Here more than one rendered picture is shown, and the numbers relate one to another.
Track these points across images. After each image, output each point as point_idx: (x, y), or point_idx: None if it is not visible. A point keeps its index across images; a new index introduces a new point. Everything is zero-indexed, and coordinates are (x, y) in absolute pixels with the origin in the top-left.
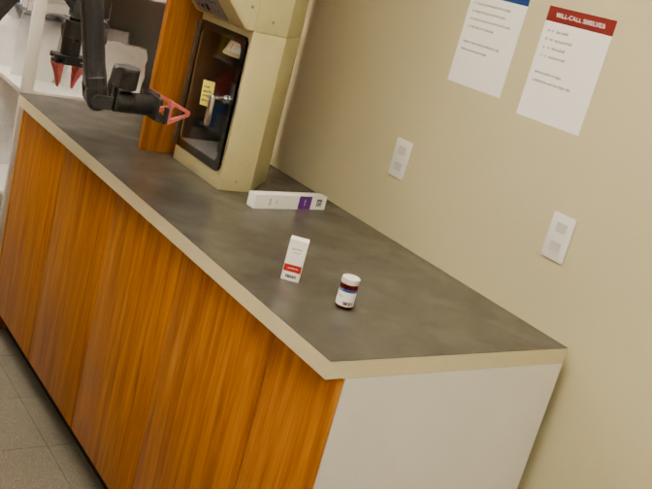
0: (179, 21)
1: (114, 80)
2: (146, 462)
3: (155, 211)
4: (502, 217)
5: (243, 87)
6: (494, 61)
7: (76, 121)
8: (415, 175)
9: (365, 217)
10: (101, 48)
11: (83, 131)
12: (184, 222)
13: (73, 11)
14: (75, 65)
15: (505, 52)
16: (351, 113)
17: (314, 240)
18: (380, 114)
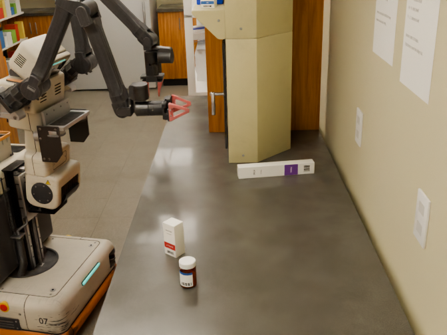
0: (214, 37)
1: (129, 95)
2: None
3: (143, 189)
4: (397, 189)
5: (228, 84)
6: (389, 29)
7: (187, 114)
8: (364, 142)
9: (350, 178)
10: (112, 74)
11: (182, 121)
12: (152, 199)
13: (143, 45)
14: (153, 81)
15: (393, 18)
16: (344, 86)
17: (259, 208)
18: (352, 86)
